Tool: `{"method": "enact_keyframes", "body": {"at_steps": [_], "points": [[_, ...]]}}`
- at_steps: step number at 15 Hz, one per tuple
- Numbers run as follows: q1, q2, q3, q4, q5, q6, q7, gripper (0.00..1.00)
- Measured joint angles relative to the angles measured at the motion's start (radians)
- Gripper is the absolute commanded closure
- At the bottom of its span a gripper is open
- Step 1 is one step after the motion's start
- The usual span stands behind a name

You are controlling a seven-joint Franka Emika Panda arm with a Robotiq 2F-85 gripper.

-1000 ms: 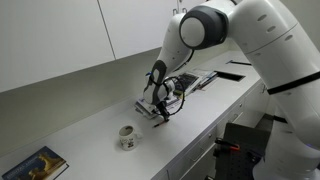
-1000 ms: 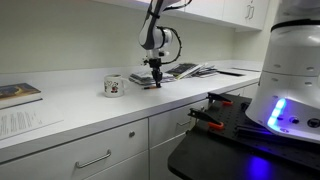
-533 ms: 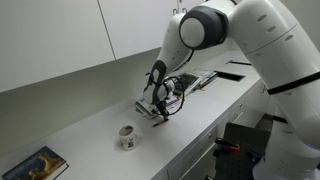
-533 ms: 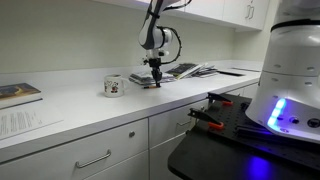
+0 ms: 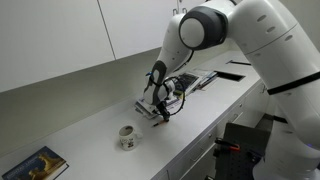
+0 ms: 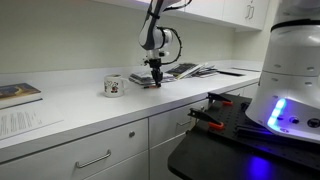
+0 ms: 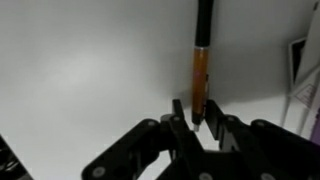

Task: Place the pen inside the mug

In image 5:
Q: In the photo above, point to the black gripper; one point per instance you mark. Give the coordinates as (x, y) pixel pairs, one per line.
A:
(163, 108)

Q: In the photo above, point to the orange and black pen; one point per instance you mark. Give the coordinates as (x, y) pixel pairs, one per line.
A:
(159, 123)

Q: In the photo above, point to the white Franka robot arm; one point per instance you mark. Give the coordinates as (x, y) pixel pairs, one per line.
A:
(266, 40)

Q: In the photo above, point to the white mug with cartoon print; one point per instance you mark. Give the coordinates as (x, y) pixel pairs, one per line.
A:
(127, 138)

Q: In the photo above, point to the stack of colourful magazines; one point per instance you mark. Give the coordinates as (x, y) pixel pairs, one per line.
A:
(146, 108)

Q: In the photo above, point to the open magazine with dark cover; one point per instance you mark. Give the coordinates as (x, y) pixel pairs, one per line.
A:
(188, 81)

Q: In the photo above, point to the medium white drawer front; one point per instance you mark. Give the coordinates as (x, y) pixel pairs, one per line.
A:
(200, 146)

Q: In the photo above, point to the pile of thin magazines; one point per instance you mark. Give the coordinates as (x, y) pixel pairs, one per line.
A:
(207, 78)

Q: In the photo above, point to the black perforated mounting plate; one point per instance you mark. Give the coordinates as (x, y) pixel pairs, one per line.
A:
(246, 150)

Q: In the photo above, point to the small white drawer front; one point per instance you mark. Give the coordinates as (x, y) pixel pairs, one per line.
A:
(251, 100)

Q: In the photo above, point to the hardcover book with blue cover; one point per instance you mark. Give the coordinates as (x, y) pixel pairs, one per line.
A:
(36, 166)

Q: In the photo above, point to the white upper wall cabinet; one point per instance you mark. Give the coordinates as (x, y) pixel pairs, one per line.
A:
(66, 33)

